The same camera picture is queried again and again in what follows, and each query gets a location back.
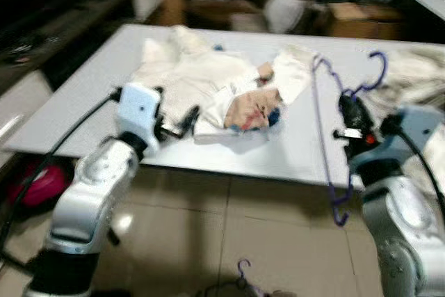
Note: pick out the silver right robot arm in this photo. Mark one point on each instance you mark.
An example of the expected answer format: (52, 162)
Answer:
(403, 227)

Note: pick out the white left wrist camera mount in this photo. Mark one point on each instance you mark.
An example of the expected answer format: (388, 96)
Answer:
(138, 110)

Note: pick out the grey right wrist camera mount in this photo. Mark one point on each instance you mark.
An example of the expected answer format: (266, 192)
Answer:
(421, 124)

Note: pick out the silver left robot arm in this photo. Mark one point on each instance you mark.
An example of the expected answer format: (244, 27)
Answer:
(90, 193)

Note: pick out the white low cabinet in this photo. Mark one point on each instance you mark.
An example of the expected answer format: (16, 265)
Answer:
(21, 109)

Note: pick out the brown cardboard box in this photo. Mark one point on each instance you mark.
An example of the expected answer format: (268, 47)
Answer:
(361, 22)

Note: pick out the black table leg frame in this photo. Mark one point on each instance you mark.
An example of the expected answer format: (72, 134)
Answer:
(113, 236)

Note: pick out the white printed sweater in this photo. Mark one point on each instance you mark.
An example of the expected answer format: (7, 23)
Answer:
(201, 78)

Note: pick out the white pillow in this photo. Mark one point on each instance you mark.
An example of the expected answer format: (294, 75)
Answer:
(285, 8)

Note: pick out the magenta round object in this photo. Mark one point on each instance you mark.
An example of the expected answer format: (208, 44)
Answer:
(42, 184)

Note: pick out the cream grey crumpled garment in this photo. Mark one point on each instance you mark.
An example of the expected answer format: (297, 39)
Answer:
(417, 74)

